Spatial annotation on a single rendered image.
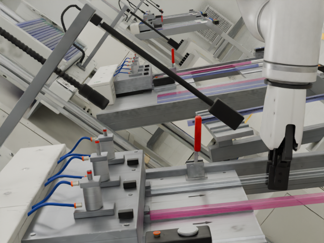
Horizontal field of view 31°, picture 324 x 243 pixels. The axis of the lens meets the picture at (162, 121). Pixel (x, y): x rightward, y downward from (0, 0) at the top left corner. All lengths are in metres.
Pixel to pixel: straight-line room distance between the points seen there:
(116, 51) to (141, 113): 3.57
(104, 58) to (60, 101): 3.61
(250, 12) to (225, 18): 7.48
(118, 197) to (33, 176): 0.15
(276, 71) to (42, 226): 0.41
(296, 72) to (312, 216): 1.11
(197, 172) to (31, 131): 0.93
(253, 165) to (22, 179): 0.41
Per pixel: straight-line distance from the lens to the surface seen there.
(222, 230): 0.80
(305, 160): 1.06
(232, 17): 8.47
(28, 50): 0.84
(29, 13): 2.52
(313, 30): 0.90
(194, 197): 0.92
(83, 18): 0.75
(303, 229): 1.97
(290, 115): 0.90
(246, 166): 1.04
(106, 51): 5.35
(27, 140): 1.86
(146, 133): 8.64
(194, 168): 1.00
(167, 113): 1.79
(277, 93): 0.90
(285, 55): 0.89
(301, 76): 0.90
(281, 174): 0.95
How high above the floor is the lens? 1.29
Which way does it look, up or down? 8 degrees down
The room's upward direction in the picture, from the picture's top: 55 degrees counter-clockwise
